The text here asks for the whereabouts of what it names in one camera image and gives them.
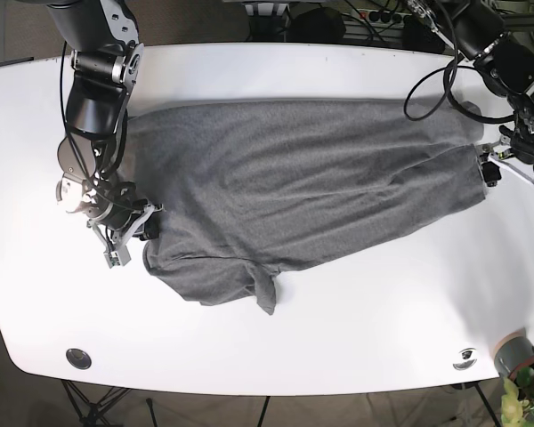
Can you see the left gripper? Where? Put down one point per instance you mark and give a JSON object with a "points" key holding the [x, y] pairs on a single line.
{"points": [[496, 157]]}

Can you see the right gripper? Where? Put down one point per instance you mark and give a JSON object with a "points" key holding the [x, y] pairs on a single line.
{"points": [[116, 226]]}

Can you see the dark grey T-shirt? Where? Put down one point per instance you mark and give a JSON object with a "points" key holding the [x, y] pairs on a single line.
{"points": [[250, 190]]}

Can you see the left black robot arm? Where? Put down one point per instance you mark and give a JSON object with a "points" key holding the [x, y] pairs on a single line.
{"points": [[475, 32]]}

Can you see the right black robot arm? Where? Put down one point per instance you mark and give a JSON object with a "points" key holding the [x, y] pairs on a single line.
{"points": [[102, 46]]}

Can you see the left silver table grommet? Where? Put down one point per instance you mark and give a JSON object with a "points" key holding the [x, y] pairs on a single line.
{"points": [[79, 359]]}

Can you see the silver table grommet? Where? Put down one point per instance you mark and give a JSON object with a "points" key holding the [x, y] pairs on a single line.
{"points": [[465, 359], [79, 359]]}

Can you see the grey plant pot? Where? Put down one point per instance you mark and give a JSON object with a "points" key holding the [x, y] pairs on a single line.
{"points": [[513, 352]]}

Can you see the right silver table grommet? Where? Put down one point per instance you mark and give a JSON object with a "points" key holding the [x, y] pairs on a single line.
{"points": [[465, 359]]}

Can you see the green potted plant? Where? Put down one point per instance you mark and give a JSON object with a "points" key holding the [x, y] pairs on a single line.
{"points": [[517, 404]]}

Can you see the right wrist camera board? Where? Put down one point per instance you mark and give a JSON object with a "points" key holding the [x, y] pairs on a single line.
{"points": [[117, 257]]}

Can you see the black table leg frame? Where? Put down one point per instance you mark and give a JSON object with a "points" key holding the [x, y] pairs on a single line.
{"points": [[93, 413]]}

